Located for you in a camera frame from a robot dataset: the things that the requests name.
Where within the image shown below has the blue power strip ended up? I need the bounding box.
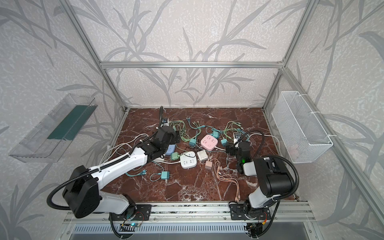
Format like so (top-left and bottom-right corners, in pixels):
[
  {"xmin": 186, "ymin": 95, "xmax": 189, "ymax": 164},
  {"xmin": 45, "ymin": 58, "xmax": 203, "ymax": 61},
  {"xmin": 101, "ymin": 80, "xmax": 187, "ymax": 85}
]
[{"xmin": 165, "ymin": 145, "xmax": 176, "ymax": 156}]

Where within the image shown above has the teal plug adapter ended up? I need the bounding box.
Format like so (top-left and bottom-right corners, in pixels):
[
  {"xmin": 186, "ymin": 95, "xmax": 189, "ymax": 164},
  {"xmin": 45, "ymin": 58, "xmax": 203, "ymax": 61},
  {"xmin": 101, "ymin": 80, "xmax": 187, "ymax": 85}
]
[
  {"xmin": 221, "ymin": 139, "xmax": 229, "ymax": 147},
  {"xmin": 211, "ymin": 131, "xmax": 220, "ymax": 139},
  {"xmin": 161, "ymin": 171, "xmax": 170, "ymax": 180}
]

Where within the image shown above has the pink power strip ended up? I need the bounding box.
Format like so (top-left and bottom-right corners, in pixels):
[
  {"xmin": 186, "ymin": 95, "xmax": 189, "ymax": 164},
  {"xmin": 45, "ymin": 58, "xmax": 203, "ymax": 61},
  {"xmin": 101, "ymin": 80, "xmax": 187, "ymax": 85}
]
[{"xmin": 200, "ymin": 135, "xmax": 218, "ymax": 151}]

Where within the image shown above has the white power strip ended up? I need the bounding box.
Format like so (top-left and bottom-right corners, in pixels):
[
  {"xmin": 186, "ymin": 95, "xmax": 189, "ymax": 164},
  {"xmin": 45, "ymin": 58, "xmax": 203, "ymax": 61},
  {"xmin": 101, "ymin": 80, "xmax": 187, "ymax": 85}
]
[{"xmin": 180, "ymin": 151, "xmax": 197, "ymax": 169}]

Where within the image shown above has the pink plug adapter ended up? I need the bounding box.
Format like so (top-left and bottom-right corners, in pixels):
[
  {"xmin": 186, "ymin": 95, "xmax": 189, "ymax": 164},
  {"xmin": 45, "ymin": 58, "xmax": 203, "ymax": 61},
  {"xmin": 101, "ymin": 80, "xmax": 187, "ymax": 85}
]
[{"xmin": 205, "ymin": 161, "xmax": 213, "ymax": 170}]

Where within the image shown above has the white charger adapter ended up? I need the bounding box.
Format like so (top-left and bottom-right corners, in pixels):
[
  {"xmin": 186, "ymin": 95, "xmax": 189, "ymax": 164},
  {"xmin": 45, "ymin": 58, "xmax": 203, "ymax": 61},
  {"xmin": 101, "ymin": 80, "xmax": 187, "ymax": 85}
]
[{"xmin": 197, "ymin": 150, "xmax": 209, "ymax": 162}]

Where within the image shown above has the black usb cable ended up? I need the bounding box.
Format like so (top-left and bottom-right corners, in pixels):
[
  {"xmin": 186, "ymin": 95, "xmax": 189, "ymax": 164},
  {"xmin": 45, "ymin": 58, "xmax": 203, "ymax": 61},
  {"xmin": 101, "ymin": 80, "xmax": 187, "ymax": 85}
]
[{"xmin": 181, "ymin": 143, "xmax": 205, "ymax": 158}]

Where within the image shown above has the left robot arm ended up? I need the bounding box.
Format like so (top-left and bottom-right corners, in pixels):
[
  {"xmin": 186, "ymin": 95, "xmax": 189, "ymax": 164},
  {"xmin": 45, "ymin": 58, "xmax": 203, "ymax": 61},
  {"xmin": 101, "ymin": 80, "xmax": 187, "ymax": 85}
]
[{"xmin": 47, "ymin": 126, "xmax": 180, "ymax": 219}]

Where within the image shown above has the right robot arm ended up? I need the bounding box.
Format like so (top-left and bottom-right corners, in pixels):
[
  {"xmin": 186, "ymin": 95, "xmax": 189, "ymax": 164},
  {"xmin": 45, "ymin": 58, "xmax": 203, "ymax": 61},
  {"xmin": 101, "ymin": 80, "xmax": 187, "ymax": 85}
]
[{"xmin": 226, "ymin": 141, "xmax": 300, "ymax": 224}]

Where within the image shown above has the white power cord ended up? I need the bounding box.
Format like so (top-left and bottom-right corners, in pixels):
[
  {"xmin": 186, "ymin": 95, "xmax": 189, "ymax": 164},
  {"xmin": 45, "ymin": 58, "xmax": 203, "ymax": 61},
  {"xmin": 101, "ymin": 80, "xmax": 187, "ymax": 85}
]
[{"xmin": 98, "ymin": 131, "xmax": 281, "ymax": 166}]

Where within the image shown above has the teal charging cable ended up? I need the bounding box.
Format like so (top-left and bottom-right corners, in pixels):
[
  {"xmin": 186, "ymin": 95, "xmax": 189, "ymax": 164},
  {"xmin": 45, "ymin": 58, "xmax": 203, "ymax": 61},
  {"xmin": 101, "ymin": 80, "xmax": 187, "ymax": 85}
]
[{"xmin": 125, "ymin": 167, "xmax": 164, "ymax": 182}]

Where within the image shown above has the pink charging cable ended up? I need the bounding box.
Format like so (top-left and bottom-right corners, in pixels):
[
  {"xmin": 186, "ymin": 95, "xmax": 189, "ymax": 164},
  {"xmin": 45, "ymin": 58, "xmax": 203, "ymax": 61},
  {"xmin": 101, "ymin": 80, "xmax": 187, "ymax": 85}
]
[{"xmin": 211, "ymin": 158, "xmax": 242, "ymax": 202}]

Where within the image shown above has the green charging cable bundle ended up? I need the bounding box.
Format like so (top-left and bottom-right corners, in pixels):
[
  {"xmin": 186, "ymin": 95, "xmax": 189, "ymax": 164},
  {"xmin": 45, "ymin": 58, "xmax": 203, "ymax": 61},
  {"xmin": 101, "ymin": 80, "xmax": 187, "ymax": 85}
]
[{"xmin": 167, "ymin": 116, "xmax": 250, "ymax": 143}]

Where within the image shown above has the white wire mesh basket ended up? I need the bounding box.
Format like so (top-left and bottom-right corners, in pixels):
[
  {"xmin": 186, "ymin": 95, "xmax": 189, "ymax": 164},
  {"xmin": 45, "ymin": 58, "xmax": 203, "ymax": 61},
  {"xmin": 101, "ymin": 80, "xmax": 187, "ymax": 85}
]
[{"xmin": 272, "ymin": 91, "xmax": 333, "ymax": 164}]

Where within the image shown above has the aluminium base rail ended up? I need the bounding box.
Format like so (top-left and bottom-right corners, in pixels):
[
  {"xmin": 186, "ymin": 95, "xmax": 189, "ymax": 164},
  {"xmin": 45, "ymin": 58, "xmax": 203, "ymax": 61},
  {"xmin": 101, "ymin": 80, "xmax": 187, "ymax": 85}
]
[{"xmin": 61, "ymin": 201, "xmax": 316, "ymax": 224}]

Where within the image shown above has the clear plastic wall bin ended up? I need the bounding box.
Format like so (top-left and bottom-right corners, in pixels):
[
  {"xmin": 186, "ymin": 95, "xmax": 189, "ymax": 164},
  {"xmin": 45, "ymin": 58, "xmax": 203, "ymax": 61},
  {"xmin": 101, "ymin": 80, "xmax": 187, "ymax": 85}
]
[{"xmin": 9, "ymin": 94, "xmax": 98, "ymax": 163}]

